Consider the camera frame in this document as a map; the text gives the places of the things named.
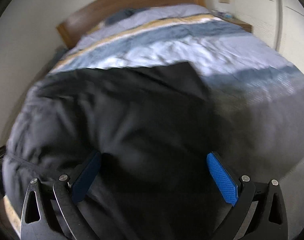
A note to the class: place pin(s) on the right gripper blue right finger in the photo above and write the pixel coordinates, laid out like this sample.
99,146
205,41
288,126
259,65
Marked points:
269,220

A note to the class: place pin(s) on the striped duvet cover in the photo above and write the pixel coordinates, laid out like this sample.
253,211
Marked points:
258,94

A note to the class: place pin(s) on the white sliding wardrobe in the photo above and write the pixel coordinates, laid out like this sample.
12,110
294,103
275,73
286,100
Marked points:
279,23

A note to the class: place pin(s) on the wooden nightstand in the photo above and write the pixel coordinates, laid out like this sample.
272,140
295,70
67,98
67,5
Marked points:
246,26

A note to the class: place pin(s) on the beige wall switch plate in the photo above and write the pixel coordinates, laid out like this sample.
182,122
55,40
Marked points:
224,1

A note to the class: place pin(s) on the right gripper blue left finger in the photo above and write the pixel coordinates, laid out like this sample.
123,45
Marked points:
38,218

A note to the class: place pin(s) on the wooden headboard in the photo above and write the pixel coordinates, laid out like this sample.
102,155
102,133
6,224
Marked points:
83,20

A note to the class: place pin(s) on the black puffer down coat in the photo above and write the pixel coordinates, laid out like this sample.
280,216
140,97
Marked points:
152,127

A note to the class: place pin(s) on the striped pillow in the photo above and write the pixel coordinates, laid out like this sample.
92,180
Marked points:
122,15

